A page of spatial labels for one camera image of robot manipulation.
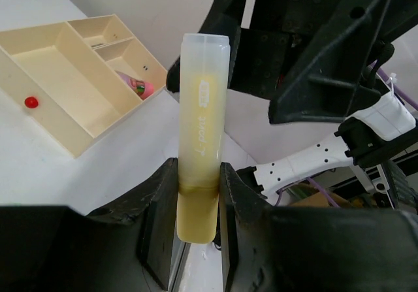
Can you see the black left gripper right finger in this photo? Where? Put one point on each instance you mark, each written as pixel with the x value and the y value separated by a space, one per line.
pixel 284 248

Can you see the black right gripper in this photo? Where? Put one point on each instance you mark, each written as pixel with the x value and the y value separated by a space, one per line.
pixel 307 56

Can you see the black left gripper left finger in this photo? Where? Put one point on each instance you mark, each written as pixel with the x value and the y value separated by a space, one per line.
pixel 124 245

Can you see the yellow highlighter marker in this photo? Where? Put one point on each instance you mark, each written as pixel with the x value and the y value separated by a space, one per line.
pixel 201 131

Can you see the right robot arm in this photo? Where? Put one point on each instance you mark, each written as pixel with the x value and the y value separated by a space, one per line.
pixel 354 143

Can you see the pink eraser in tray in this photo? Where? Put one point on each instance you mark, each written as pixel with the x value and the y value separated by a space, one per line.
pixel 142 88

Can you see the small red ball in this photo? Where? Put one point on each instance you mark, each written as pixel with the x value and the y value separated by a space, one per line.
pixel 31 102

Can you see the cream compartment organizer tray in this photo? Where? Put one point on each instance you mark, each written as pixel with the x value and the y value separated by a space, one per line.
pixel 70 67

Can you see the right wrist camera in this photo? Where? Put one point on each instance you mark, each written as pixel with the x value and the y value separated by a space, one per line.
pixel 388 118

